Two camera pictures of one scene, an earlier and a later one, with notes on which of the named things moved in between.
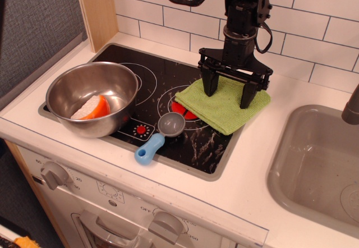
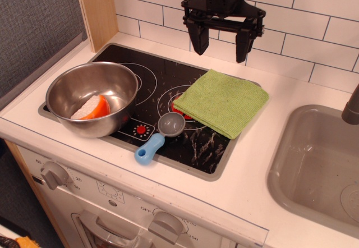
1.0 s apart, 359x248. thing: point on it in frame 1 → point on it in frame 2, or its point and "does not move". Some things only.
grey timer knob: (54, 174) does not move
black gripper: (236, 60) → (224, 8)
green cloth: (221, 112) does not move
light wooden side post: (96, 1) does not move
